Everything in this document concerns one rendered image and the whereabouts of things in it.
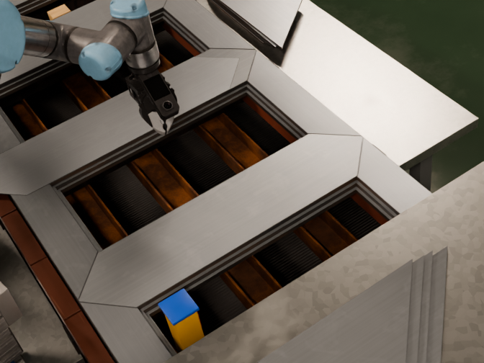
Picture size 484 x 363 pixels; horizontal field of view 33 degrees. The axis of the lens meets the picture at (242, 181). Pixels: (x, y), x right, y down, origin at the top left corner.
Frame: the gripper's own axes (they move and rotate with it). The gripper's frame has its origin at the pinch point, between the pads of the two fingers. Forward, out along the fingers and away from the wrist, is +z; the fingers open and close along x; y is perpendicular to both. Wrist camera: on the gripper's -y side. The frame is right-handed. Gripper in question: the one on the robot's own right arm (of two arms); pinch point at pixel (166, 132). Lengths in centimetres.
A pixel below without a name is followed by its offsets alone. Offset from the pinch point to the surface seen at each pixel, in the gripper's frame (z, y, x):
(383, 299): -17, -77, -1
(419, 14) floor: 91, 88, -160
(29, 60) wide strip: 6, 58, 13
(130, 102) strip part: 5.8, 22.0, -0.7
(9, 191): 5.7, 13.2, 36.7
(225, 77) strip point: 5.8, 13.8, -24.6
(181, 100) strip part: 5.8, 13.9, -11.1
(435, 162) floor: 91, 16, -103
